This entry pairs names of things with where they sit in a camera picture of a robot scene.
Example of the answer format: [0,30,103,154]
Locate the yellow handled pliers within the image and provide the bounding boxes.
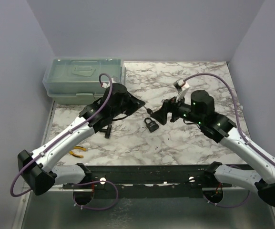
[68,146,87,159]

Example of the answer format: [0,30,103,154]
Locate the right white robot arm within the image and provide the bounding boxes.
[147,90,275,207]

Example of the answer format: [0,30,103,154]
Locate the black padlock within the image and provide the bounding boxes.
[144,117,159,133]

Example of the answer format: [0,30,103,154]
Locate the black socket tool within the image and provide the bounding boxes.
[99,124,112,139]

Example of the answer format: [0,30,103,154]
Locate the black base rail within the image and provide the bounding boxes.
[63,165,219,199]

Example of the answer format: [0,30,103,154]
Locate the green translucent plastic toolbox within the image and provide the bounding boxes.
[42,58,126,105]

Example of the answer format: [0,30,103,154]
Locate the black head key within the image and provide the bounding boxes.
[146,108,153,115]

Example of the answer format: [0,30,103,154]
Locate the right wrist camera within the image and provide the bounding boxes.
[173,79,190,102]

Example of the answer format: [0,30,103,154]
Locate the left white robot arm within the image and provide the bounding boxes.
[17,83,145,196]

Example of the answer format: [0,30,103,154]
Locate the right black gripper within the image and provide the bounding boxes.
[150,91,204,125]

